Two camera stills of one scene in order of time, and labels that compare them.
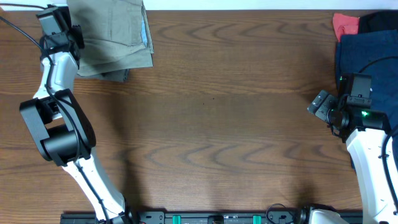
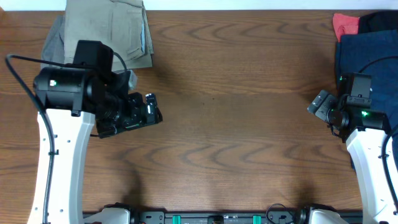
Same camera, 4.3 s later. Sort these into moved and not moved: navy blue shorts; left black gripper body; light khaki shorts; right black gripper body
Moved: left black gripper body
Not moved: light khaki shorts; right black gripper body; navy blue shorts
